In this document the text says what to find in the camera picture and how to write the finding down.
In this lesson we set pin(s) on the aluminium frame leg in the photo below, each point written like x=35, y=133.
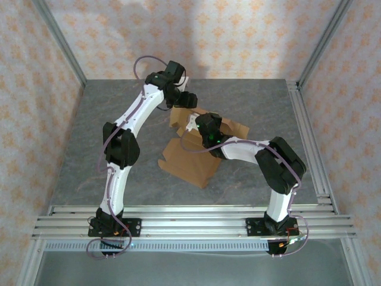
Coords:
x=357, y=265
x=29, y=265

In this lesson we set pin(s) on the brown cardboard box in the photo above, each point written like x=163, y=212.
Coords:
x=190, y=167

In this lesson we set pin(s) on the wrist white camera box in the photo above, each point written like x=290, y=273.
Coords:
x=184, y=83
x=191, y=122

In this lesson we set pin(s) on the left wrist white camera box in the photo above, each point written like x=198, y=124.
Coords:
x=184, y=83

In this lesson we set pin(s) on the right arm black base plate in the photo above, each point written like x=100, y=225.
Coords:
x=251, y=228

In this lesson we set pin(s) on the aluminium corner post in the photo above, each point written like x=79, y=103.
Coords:
x=325, y=41
x=60, y=41

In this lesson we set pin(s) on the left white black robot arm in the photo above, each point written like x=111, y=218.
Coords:
x=120, y=190

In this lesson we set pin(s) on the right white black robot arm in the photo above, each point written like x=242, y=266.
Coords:
x=279, y=205

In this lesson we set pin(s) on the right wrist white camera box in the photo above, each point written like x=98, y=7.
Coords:
x=191, y=122

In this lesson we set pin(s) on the small green circuit board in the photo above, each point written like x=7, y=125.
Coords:
x=297, y=239

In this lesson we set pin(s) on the aluminium mounting rail frame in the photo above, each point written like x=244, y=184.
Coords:
x=193, y=226

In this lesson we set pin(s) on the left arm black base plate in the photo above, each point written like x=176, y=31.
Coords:
x=135, y=228

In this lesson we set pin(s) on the right aluminium corner post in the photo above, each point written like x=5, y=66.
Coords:
x=325, y=41

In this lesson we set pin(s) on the left aluminium corner post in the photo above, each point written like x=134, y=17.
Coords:
x=60, y=41

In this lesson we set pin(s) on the aluminium side rail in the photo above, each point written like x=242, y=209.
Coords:
x=302, y=119

